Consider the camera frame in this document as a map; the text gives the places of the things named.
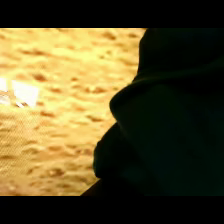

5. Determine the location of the black garment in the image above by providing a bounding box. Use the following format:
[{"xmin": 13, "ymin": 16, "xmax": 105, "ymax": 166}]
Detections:
[{"xmin": 80, "ymin": 28, "xmax": 224, "ymax": 197}]

